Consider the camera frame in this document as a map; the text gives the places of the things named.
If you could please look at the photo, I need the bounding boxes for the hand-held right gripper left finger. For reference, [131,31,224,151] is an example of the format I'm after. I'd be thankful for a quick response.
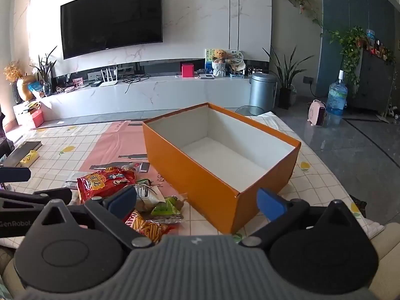
[26,184,154,251]

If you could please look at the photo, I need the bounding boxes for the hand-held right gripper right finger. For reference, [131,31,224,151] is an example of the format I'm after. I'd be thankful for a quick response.
[240,188,371,249]

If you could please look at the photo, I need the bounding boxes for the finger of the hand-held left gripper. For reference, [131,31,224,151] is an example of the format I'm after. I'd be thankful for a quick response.
[0,188,73,215]
[0,167,32,182]

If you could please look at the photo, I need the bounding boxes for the red snack packet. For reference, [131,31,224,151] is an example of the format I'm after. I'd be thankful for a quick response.
[76,166,138,205]

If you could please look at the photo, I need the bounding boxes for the white green snack packet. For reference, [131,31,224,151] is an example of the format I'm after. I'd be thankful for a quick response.
[134,179,166,213]

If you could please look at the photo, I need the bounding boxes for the yellow stick snack packet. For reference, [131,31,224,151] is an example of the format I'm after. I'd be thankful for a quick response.
[128,211,176,244]

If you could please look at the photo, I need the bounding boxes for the orange cardboard box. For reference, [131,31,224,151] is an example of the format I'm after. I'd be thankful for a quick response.
[142,101,302,235]

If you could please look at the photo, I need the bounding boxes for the small yellow box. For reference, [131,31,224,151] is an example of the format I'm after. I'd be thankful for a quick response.
[19,150,40,168]

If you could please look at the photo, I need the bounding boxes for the black book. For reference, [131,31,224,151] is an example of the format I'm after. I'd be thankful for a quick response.
[4,141,43,166]

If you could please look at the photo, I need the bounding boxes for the lemon print tablecloth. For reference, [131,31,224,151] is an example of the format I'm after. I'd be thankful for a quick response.
[0,111,386,251]

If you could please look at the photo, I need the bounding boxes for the pink printed paper sheet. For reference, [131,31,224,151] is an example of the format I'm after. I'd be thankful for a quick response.
[78,120,188,207]

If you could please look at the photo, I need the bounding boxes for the pink storage box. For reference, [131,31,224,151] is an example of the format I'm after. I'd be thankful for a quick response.
[13,101,44,129]

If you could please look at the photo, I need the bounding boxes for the golden vase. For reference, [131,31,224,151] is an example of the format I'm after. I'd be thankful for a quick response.
[16,75,36,101]

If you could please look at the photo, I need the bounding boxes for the round glass table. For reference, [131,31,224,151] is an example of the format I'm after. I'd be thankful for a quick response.
[234,104,272,116]

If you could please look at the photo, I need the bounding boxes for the pink space heater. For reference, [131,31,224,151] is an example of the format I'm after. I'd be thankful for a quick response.
[307,99,327,128]

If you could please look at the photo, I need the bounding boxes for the orange dried flowers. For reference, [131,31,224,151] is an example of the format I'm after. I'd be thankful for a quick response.
[4,61,24,83]

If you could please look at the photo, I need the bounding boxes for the green plant in glass vase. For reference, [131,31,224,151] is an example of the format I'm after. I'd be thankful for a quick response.
[29,46,58,97]

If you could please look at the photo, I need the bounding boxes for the white marble TV console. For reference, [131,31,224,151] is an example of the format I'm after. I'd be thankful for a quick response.
[39,74,252,122]

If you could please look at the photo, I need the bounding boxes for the silver trash can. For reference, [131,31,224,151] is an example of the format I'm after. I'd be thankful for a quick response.
[250,72,278,108]

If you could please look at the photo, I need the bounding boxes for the white router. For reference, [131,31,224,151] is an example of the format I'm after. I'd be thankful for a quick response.
[98,65,119,87]

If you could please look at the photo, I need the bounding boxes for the blue water jug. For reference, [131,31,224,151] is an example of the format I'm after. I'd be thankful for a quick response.
[325,69,348,116]

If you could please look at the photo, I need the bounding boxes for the long leaf potted plant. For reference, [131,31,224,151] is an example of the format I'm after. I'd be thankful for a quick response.
[262,45,315,110]

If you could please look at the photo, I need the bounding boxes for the beige sofa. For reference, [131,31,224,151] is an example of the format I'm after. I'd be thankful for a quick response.
[365,223,400,300]

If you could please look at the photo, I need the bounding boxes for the round hand fan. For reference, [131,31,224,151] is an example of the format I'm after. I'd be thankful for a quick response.
[225,49,244,66]

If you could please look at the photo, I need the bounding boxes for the brown teddy bear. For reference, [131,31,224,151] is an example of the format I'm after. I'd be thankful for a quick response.
[211,49,228,65]

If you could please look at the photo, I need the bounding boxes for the green picture card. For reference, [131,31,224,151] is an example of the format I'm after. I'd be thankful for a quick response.
[205,49,216,71]

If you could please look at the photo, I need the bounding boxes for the dark grey cabinet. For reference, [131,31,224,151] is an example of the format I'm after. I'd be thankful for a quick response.
[353,48,397,113]

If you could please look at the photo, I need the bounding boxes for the trailing ivy plant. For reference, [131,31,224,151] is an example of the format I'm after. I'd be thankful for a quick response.
[328,26,368,88]

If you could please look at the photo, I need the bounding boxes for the black television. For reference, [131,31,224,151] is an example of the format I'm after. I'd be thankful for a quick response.
[60,0,164,60]

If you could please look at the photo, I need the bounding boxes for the assorted small bottles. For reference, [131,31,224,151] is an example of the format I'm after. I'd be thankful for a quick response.
[365,29,395,61]

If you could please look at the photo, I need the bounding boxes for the black cables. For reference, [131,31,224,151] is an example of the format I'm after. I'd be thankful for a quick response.
[122,73,151,94]

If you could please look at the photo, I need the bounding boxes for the wall hanging vine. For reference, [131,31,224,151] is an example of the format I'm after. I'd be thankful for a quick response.
[279,0,326,36]

